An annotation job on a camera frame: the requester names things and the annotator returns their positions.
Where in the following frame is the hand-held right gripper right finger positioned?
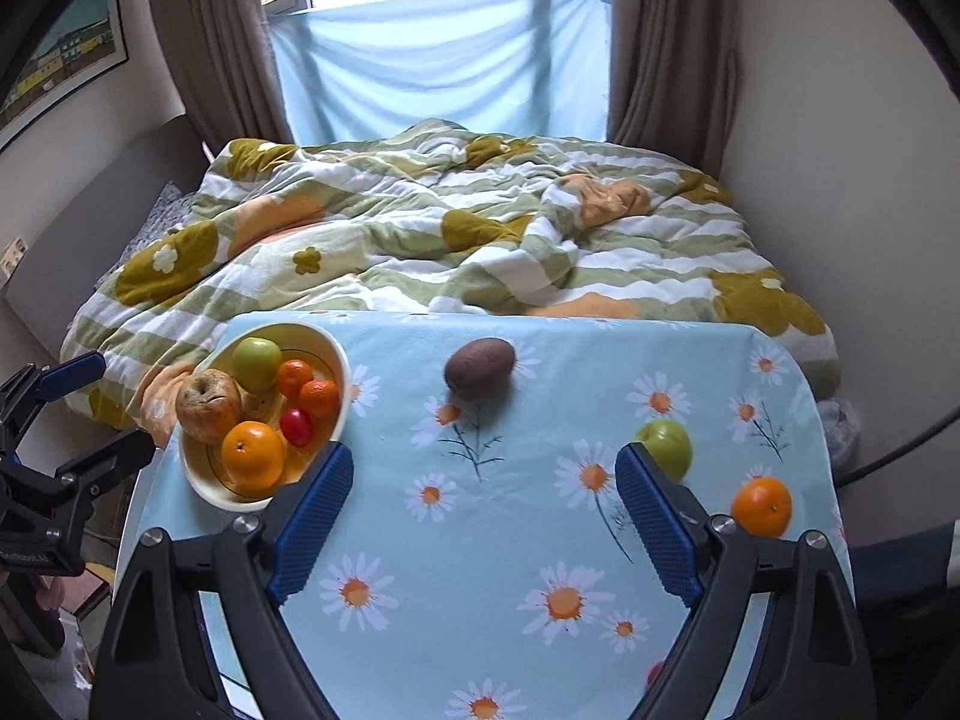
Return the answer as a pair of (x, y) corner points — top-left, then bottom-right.
(615, 442), (878, 720)

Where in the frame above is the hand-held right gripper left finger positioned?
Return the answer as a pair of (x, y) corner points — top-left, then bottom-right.
(88, 441), (355, 720)

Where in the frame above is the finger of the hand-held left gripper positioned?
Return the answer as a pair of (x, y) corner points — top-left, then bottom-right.
(0, 351), (107, 432)
(56, 426), (157, 518)

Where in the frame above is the large orange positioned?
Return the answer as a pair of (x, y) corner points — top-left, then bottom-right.
(731, 476), (794, 539)
(220, 420), (288, 491)

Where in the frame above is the wrinkled brown apple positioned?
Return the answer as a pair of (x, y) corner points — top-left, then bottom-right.
(175, 369), (245, 443)

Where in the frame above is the small mandarin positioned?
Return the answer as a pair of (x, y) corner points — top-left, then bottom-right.
(300, 379), (341, 421)
(277, 358), (314, 398)

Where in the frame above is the yellow bear print bowl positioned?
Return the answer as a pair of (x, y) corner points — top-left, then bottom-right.
(178, 321), (352, 513)

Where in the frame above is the green apple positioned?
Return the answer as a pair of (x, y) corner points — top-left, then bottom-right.
(231, 337), (284, 393)
(636, 420), (695, 482)

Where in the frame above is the grey headboard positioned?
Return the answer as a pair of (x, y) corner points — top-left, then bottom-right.
(0, 112), (211, 406)

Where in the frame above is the blue daisy print tablecloth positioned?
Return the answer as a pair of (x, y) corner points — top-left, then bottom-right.
(112, 310), (856, 720)

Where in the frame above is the patterned grey pillow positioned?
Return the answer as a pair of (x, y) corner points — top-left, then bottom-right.
(94, 180), (200, 293)

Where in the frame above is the white plastic bag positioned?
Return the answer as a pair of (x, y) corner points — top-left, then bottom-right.
(817, 399), (856, 470)

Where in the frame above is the brown kiwi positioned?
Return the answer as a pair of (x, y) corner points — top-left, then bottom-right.
(444, 337), (517, 398)

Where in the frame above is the green striped flower blanket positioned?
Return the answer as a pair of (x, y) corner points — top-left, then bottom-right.
(60, 118), (841, 451)

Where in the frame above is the brown curtain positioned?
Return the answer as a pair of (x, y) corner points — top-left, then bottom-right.
(606, 0), (747, 173)
(139, 0), (297, 158)

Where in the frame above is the light blue window cloth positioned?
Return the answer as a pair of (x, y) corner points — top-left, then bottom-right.
(268, 0), (612, 147)

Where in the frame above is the black cable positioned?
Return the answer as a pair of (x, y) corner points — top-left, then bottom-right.
(838, 409), (960, 485)

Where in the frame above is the wall poster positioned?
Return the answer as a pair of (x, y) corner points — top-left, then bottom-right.
(0, 0), (130, 155)

